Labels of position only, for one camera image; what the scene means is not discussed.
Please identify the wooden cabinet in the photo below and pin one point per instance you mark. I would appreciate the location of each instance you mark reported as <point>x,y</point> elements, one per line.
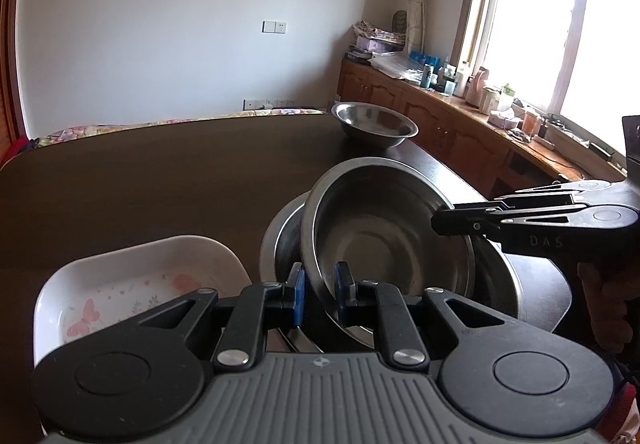
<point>450,128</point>

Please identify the white butterfly print plate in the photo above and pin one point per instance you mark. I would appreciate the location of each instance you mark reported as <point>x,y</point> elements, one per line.
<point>150,269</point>

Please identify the person's right hand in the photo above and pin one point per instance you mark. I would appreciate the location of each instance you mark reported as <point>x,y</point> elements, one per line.
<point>610,304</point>

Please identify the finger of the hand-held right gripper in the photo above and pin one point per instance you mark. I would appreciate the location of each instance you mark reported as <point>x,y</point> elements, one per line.
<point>540,194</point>
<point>460,221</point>

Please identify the clear plastic sheets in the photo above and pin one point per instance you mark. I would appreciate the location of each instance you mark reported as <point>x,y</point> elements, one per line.
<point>397,68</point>

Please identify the white wall switch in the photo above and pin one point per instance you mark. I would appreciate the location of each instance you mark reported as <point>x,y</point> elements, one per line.
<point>274,26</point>

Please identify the white wall socket row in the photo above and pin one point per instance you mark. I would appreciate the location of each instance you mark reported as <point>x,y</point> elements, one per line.
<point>267,103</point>

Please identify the stainless steel bowl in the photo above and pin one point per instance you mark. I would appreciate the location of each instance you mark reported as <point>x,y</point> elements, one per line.
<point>375,133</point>
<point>500,289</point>
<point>390,244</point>

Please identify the pink bottle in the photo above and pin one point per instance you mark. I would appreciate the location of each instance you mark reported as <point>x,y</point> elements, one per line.
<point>475,88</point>

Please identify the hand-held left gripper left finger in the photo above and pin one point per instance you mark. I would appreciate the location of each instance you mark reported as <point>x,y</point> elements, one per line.
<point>299,294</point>

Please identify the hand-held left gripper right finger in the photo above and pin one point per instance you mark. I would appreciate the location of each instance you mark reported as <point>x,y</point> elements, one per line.
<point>342,294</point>

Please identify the row of blue bottles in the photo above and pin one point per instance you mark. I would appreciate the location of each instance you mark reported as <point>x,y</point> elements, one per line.
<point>425,57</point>

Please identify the window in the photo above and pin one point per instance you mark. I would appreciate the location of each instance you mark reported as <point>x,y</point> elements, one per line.
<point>550,23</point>

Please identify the pile of papers and boxes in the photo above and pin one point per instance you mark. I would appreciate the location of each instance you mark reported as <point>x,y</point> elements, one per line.
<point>375,41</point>

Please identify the floral blanket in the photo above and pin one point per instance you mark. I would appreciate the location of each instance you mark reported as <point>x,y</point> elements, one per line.
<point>100,128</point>

